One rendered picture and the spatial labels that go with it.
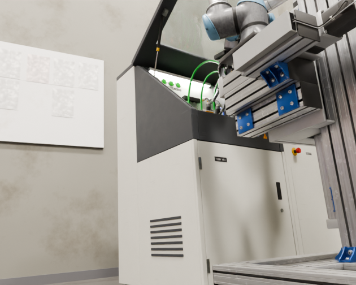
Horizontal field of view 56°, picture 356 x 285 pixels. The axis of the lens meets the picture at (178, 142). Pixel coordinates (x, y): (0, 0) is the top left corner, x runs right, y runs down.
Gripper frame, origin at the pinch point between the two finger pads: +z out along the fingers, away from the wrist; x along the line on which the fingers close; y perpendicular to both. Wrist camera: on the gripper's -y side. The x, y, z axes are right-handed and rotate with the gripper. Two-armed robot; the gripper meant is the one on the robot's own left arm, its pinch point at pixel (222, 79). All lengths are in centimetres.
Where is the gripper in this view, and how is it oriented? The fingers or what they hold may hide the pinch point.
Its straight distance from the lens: 209.4
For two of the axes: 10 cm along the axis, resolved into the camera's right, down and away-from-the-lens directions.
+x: 8.8, -1.5, 4.4
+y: 4.6, 4.6, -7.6
